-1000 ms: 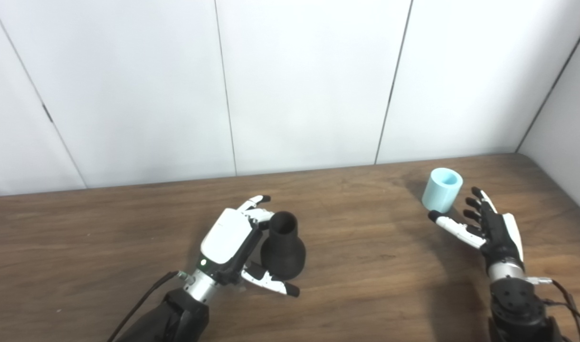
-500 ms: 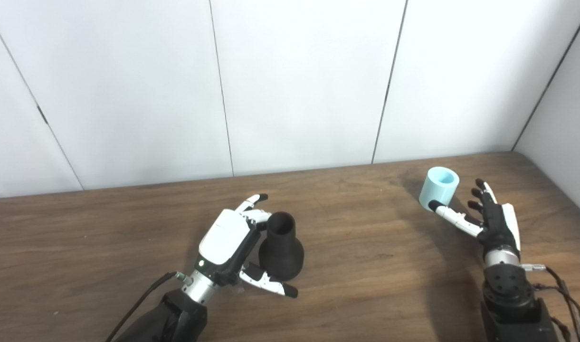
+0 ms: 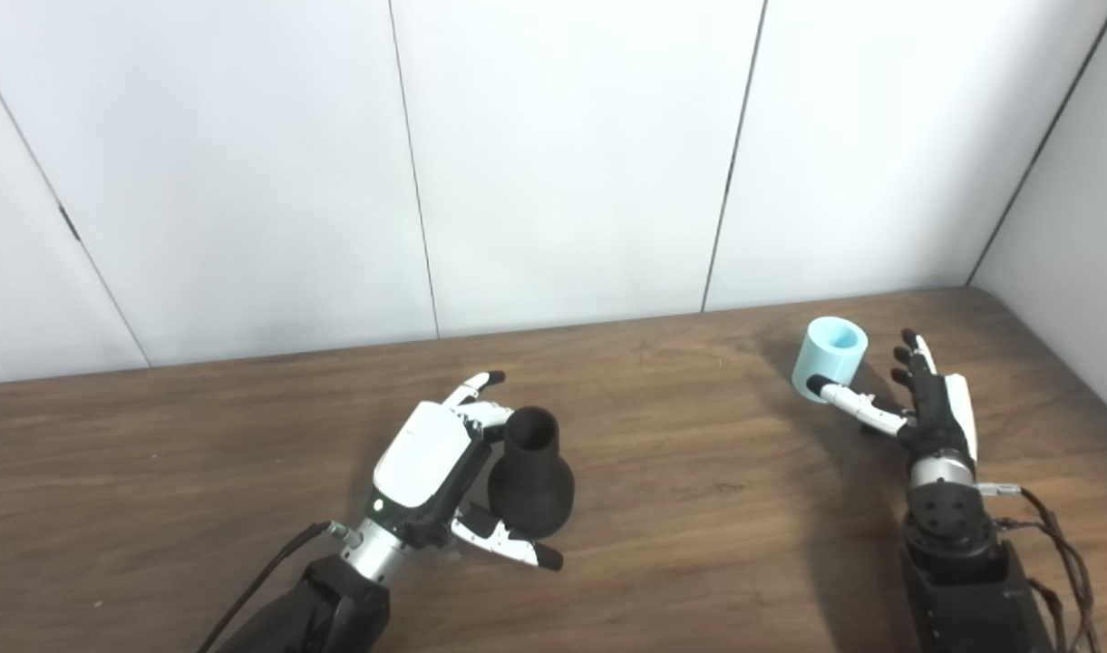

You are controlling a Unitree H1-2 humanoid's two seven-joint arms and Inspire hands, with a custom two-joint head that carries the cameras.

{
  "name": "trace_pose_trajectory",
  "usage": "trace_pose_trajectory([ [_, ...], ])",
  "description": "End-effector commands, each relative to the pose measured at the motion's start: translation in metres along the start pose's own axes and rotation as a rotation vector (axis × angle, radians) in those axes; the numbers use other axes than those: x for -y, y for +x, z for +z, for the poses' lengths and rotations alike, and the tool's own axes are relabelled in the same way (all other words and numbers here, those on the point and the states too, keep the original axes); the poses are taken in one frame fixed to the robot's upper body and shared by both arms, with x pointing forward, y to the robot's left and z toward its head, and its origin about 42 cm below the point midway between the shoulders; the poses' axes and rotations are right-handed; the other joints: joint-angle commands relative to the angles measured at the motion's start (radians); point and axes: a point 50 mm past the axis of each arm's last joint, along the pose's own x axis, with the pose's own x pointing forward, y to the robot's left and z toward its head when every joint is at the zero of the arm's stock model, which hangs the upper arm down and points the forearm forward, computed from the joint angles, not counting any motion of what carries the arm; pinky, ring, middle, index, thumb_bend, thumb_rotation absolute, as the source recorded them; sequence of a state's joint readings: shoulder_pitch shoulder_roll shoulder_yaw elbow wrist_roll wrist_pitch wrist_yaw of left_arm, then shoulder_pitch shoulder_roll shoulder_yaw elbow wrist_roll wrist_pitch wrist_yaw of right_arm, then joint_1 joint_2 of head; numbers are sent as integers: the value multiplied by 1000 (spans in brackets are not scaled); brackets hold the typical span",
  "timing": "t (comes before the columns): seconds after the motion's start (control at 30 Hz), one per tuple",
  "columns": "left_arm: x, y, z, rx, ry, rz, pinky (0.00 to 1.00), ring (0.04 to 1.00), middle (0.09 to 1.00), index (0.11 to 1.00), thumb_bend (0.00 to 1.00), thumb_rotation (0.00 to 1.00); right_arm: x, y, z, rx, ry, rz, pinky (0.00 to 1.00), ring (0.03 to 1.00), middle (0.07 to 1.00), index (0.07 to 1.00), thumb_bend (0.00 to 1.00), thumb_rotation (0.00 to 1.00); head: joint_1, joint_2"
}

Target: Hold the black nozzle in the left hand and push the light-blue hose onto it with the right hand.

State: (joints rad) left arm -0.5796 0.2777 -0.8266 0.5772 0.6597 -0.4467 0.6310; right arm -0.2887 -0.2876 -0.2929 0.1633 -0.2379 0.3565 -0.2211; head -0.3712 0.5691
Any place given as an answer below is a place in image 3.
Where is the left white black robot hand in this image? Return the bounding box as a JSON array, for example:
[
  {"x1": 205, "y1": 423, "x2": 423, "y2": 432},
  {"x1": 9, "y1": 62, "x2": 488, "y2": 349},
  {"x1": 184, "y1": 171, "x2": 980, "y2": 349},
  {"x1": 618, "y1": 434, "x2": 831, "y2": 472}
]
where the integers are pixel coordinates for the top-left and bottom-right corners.
[{"x1": 363, "y1": 370, "x2": 565, "y2": 572}]

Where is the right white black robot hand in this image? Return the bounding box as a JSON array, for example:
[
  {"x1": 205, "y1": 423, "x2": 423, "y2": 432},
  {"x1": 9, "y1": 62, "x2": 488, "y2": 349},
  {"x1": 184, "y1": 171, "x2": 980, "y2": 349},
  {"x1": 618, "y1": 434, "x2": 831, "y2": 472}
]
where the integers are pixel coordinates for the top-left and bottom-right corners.
[{"x1": 807, "y1": 328, "x2": 978, "y2": 473}]

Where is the black flared nozzle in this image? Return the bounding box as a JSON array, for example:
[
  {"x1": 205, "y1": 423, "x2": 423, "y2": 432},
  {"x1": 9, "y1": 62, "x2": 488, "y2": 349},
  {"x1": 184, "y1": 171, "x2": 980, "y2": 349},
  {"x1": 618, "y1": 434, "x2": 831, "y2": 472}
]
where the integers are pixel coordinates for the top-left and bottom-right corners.
[{"x1": 487, "y1": 406, "x2": 577, "y2": 540}]

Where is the light blue cylinder cup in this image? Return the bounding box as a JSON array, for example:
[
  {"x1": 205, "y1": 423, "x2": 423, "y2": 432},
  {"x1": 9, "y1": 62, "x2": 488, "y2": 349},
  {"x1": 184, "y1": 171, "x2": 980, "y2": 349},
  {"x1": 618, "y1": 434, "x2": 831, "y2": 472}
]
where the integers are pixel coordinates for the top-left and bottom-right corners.
[{"x1": 791, "y1": 317, "x2": 869, "y2": 403}]

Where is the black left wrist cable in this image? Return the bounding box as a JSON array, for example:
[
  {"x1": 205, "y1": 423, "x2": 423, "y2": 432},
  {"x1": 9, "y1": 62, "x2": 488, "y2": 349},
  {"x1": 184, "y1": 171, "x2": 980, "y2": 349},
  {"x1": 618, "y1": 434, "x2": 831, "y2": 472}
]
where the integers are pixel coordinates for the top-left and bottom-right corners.
[{"x1": 197, "y1": 521, "x2": 351, "y2": 653}]

